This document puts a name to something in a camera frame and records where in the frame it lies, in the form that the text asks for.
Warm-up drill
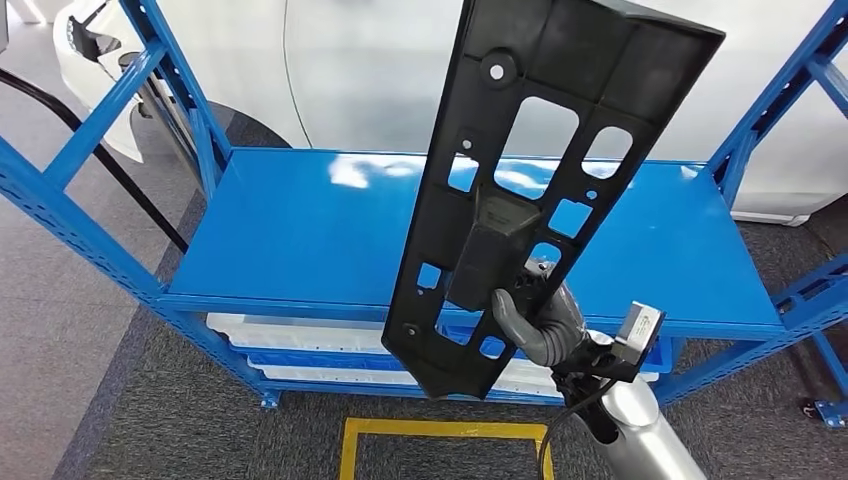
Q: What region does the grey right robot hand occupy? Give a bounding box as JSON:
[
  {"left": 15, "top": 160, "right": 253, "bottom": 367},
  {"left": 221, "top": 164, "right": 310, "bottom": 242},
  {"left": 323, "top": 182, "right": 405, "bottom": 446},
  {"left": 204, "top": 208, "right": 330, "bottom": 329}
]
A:
[{"left": 491, "top": 260, "right": 591, "bottom": 369}]

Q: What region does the black plastic plate part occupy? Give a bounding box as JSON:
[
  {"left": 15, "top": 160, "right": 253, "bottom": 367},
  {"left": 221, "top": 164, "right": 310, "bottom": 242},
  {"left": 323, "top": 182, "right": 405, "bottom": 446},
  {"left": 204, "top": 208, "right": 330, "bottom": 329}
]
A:
[{"left": 380, "top": 0, "right": 727, "bottom": 402}]

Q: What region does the blue metal shelf rack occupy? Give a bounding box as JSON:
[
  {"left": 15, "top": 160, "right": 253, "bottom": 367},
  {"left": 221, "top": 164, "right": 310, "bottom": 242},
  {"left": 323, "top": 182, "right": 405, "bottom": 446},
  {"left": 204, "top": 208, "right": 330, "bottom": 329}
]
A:
[{"left": 0, "top": 0, "right": 848, "bottom": 429}]

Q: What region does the white car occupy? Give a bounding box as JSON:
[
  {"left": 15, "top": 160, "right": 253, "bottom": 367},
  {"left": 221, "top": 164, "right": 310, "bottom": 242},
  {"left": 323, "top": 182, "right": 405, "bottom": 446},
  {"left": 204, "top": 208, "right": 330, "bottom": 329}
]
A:
[{"left": 155, "top": 0, "right": 848, "bottom": 227}]

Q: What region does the white car bumper panel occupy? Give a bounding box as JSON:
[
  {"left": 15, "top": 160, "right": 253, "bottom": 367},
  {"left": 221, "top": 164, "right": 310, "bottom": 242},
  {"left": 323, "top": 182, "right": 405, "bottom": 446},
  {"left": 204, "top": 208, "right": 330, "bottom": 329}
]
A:
[{"left": 52, "top": 0, "right": 144, "bottom": 164}]

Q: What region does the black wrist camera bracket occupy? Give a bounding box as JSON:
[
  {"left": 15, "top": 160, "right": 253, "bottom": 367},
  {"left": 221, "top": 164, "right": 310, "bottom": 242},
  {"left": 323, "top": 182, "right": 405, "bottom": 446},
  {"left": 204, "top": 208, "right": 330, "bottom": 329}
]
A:
[{"left": 551, "top": 341, "right": 641, "bottom": 399}]

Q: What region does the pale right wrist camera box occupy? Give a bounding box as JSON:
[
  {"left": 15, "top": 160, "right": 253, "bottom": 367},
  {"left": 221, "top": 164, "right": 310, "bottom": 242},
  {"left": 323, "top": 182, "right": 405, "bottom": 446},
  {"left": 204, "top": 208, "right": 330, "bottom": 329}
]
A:
[{"left": 609, "top": 301, "right": 667, "bottom": 384}]

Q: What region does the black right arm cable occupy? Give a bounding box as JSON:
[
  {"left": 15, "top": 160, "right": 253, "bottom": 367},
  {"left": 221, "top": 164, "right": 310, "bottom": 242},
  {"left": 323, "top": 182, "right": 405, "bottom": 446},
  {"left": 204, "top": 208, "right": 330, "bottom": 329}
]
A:
[{"left": 536, "top": 378, "right": 621, "bottom": 480}]

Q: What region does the black thick hose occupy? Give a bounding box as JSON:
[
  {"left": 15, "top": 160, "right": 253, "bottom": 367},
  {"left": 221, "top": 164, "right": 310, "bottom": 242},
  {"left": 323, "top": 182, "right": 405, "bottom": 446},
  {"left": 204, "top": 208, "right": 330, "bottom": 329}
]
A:
[{"left": 0, "top": 67, "right": 190, "bottom": 255}]

